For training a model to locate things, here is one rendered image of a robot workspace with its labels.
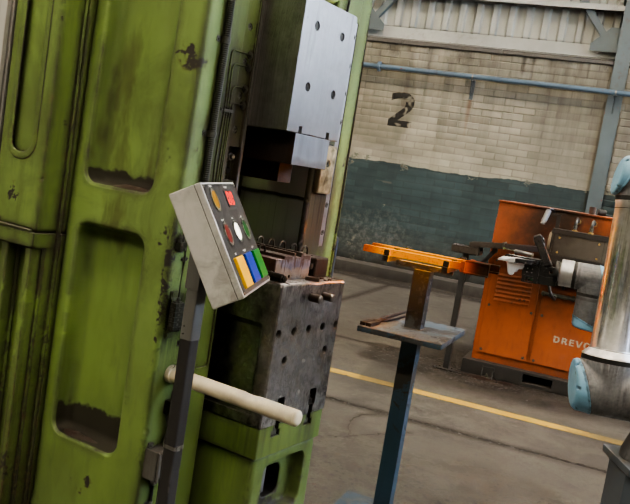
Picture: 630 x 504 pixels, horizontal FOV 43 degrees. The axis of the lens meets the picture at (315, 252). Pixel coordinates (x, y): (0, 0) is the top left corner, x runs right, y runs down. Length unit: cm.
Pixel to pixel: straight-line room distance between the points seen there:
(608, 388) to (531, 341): 350
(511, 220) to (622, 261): 346
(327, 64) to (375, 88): 783
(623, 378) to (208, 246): 122
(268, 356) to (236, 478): 41
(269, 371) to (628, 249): 109
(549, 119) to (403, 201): 199
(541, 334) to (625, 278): 347
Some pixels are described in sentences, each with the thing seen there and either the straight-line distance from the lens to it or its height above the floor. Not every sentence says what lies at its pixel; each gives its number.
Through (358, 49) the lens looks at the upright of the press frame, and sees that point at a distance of 298.
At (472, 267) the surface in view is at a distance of 273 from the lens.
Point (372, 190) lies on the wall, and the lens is 1024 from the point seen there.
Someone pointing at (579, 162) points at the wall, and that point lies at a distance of 983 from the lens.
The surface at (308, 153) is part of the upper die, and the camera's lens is 249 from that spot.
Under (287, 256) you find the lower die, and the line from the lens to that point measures 248.
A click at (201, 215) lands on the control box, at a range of 183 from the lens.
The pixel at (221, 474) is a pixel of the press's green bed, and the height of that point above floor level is 28.
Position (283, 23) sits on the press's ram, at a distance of 244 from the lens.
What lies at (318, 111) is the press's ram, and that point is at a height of 144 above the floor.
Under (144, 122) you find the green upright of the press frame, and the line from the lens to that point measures 244.
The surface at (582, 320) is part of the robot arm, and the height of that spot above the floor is 92.
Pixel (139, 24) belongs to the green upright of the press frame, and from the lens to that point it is 252.
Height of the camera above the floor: 128
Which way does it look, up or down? 6 degrees down
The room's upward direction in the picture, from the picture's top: 9 degrees clockwise
